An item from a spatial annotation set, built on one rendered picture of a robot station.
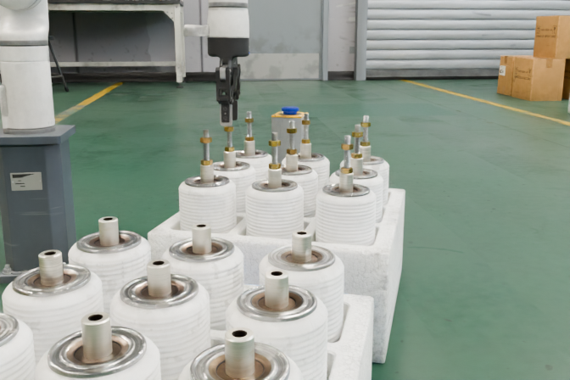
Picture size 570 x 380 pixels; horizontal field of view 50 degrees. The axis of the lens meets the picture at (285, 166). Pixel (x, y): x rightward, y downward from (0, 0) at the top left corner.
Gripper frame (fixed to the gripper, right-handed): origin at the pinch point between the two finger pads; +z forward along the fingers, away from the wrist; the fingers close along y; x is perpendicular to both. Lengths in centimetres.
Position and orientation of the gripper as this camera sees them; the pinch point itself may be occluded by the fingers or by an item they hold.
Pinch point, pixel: (229, 115)
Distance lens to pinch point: 113.5
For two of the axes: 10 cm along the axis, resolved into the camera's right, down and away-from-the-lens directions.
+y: 0.7, -2.1, 9.8
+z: -0.1, 9.8, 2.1
